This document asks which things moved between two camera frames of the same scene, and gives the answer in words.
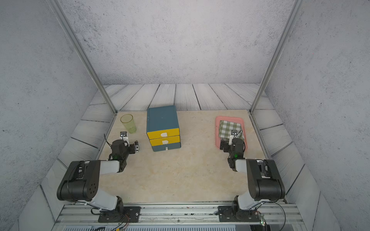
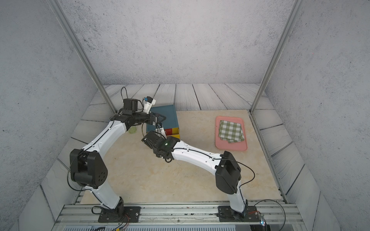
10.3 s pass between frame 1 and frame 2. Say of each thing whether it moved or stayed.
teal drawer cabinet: stayed
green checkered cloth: stayed
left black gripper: moved
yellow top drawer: moved
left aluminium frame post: stayed
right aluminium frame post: stayed
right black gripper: moved
